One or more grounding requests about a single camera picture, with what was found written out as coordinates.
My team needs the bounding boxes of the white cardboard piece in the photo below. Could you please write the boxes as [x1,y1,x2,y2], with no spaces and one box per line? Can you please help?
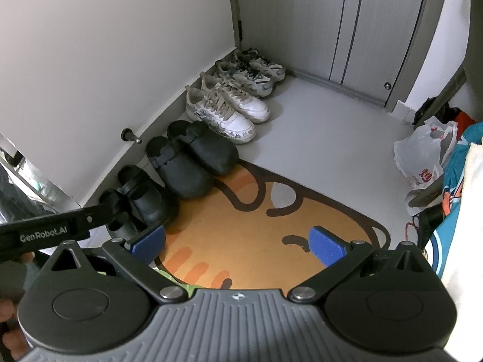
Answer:
[394,100,418,122]

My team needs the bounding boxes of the white plastic bag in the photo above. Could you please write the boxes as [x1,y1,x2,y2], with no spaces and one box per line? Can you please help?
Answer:
[393,117,459,192]

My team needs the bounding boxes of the dark cloth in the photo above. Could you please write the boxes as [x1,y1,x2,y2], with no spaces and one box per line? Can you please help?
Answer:
[413,97,460,128]

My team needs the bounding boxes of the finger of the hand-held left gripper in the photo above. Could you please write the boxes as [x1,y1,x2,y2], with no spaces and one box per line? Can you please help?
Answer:
[75,202,127,232]

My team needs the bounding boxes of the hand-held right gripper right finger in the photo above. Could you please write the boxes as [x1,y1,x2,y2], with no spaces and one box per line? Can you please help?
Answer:
[289,225,448,304]

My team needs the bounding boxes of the silver reflective panel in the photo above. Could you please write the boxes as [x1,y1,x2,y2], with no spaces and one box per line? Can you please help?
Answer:
[0,132,82,227]

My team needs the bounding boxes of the dark felt clog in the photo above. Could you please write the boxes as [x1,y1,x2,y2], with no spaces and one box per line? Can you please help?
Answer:
[167,119,238,176]
[146,135,214,200]

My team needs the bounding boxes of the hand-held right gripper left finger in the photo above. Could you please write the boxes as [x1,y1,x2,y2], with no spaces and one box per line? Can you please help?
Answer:
[23,224,190,304]

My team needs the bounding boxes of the black chunky rubber clog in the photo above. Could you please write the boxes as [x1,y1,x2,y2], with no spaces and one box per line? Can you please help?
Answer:
[117,165,181,228]
[99,189,150,240]

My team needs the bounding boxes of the teal printed cloth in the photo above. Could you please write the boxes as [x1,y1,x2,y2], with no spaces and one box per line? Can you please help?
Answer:
[422,122,483,277]

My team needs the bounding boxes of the red cord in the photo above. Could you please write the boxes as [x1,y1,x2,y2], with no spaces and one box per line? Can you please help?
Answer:
[405,220,421,243]

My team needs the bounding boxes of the cream cloth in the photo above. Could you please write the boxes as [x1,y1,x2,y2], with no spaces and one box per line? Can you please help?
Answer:
[441,142,483,312]

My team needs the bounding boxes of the grey blue running sneaker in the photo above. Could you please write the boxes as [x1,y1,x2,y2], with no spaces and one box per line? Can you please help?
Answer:
[215,59,275,97]
[232,47,286,82]

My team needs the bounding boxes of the white printed sneaker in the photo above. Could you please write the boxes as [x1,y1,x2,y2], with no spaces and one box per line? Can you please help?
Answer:
[200,71,271,125]
[184,86,256,144]

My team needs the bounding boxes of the orange cartoon floor mat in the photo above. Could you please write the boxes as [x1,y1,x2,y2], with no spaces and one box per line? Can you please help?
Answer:
[151,158,392,295]

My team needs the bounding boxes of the person's left hand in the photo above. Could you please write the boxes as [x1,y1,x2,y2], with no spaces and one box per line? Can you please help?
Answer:
[0,297,30,361]

